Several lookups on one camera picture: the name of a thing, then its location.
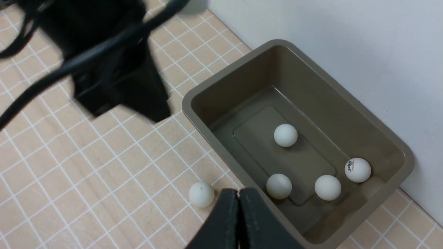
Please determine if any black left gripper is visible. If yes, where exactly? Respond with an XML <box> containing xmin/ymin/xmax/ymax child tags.
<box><xmin>21</xmin><ymin>0</ymin><xmax>172</xmax><ymax>122</ymax></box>

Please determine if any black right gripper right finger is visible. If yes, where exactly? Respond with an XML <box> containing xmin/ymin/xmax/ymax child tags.
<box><xmin>238</xmin><ymin>188</ymin><xmax>303</xmax><ymax>249</ymax></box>

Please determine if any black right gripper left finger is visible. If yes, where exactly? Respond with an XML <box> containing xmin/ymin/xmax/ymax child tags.
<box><xmin>186</xmin><ymin>189</ymin><xmax>239</xmax><ymax>249</ymax></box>

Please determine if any plain white ball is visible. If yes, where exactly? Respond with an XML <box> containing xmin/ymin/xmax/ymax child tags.
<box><xmin>189</xmin><ymin>181</ymin><xmax>215</xmax><ymax>208</ymax></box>

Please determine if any white ball with red logo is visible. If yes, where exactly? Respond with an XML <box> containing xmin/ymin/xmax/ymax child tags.
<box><xmin>344</xmin><ymin>158</ymin><xmax>372</xmax><ymax>183</ymax></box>

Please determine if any olive green plastic bin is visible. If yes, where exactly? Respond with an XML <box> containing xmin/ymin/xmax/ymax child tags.
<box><xmin>182</xmin><ymin>39</ymin><xmax>414</xmax><ymax>249</ymax></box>

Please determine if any beige checkered tablecloth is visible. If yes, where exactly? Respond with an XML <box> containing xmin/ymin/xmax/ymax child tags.
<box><xmin>0</xmin><ymin>0</ymin><xmax>443</xmax><ymax>249</ymax></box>

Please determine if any black left camera cable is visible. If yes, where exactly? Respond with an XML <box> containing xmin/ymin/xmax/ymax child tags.
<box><xmin>0</xmin><ymin>0</ymin><xmax>191</xmax><ymax>132</ymax></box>

